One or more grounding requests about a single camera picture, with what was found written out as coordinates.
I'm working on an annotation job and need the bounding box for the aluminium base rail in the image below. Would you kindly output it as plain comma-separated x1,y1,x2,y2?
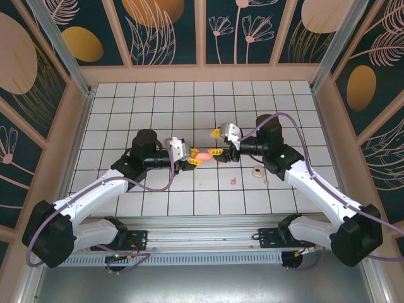
90,216,316,253

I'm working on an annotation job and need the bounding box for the slotted grey cable duct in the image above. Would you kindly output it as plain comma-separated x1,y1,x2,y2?
61,251,284,266

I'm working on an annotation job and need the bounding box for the aluminium frame post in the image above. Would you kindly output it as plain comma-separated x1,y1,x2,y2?
310,0,376,92
26,0,95,95

